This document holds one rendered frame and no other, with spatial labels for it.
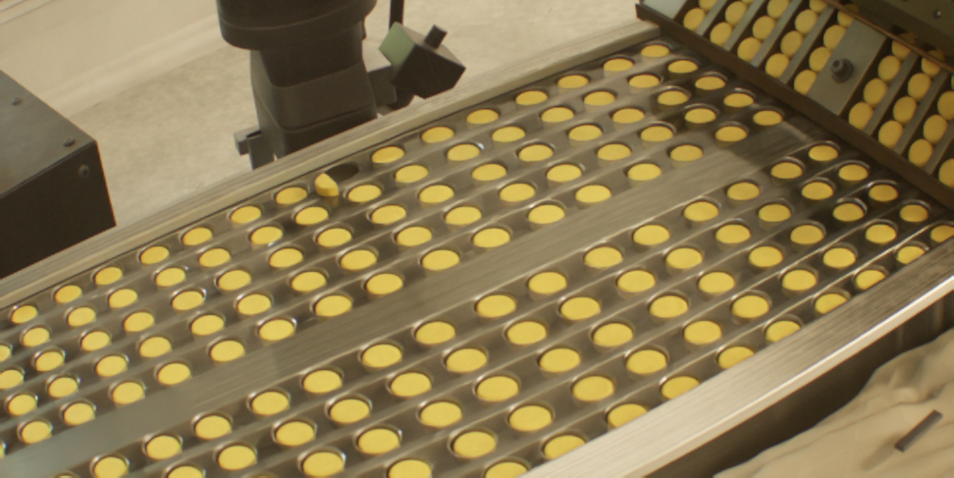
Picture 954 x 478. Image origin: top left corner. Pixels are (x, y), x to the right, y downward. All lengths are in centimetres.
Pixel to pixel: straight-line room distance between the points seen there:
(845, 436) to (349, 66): 40
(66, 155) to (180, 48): 207
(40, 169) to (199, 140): 175
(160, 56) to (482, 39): 63
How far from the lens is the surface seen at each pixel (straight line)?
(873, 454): 38
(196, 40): 305
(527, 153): 56
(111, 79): 301
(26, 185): 97
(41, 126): 103
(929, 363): 41
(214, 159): 264
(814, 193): 53
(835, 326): 46
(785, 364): 45
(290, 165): 57
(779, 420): 45
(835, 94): 57
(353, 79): 72
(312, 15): 70
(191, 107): 283
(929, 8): 53
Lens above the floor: 123
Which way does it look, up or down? 32 degrees down
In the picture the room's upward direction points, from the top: 8 degrees counter-clockwise
